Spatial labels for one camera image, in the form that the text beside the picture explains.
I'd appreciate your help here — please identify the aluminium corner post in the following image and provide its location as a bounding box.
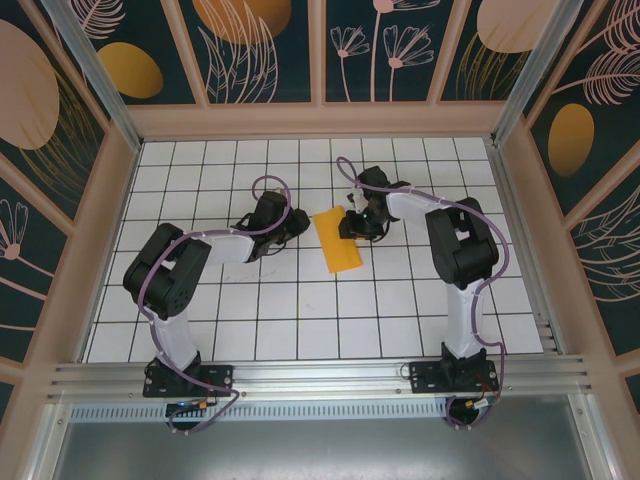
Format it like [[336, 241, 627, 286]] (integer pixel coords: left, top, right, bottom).
[[489, 0, 586, 147], [39, 0, 144, 154]]

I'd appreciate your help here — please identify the grey metal sheet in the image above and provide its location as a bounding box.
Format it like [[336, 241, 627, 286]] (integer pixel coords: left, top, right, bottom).
[[49, 419, 591, 480]]

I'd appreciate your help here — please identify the aluminium side rail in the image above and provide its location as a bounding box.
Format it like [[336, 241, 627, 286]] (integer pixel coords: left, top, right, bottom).
[[485, 138, 569, 357]]

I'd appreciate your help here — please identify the aluminium mounting rail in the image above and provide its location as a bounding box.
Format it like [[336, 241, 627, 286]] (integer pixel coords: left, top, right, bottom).
[[47, 354, 594, 401]]

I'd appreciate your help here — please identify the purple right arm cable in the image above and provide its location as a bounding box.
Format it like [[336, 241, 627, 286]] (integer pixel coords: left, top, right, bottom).
[[335, 156, 510, 432]]

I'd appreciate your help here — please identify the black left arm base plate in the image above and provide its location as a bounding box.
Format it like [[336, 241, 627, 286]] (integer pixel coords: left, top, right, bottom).
[[143, 363, 235, 399]]

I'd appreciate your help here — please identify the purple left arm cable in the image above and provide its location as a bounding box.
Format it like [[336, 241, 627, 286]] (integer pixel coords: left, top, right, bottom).
[[138, 174, 292, 437]]

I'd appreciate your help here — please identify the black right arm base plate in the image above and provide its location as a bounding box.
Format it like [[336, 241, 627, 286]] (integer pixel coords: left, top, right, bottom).
[[408, 359, 499, 396]]

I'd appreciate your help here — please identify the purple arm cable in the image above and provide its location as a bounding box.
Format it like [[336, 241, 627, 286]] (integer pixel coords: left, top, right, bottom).
[[138, 174, 292, 437], [335, 156, 510, 432]]

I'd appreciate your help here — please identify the yellow cloth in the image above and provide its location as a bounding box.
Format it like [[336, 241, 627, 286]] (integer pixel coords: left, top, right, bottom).
[[312, 204, 365, 275]]

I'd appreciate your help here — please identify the grey slotted cable duct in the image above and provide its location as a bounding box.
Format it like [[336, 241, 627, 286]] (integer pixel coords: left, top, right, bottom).
[[69, 403, 454, 422]]

